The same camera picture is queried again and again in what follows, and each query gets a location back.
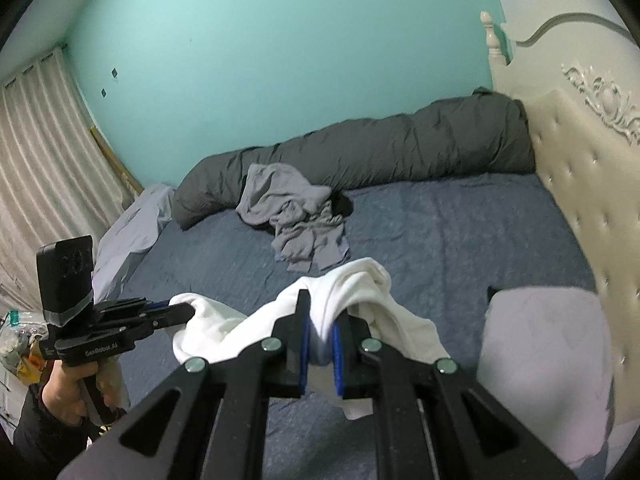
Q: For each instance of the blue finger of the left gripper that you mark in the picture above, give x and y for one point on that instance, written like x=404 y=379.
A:
x=175 y=314
x=154 y=305

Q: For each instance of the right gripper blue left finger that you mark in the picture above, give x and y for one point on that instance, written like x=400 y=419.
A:
x=206 y=421

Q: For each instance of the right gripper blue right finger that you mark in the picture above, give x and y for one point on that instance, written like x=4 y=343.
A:
x=434 y=421

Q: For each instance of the white polo shirt black trim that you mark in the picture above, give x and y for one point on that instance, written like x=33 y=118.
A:
x=361 y=288

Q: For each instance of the stack of folded clothes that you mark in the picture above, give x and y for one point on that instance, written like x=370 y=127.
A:
x=546 y=357

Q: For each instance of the person's left hand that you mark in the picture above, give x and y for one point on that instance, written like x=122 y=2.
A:
x=61 y=395

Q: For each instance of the clutter on floor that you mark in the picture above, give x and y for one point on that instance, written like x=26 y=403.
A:
x=21 y=332

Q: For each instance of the light grey blanket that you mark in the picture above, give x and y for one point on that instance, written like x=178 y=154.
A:
x=125 y=244

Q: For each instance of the person's left dark sleeve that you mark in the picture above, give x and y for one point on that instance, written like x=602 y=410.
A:
x=43 y=446

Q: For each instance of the striped beige curtain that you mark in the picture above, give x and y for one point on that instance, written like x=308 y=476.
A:
x=55 y=181

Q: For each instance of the grey crumpled garment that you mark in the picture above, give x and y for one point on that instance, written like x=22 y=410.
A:
x=307 y=233

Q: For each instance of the blue patterned bed sheet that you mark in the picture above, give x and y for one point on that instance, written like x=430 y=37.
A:
x=444 y=244

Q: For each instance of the dark grey rolled duvet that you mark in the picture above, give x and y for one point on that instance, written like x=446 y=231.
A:
x=484 y=132

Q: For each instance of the cream tufted headboard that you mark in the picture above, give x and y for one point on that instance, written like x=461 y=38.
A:
x=577 y=75

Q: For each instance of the wooden frame by wall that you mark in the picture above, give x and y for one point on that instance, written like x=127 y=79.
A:
x=118 y=167

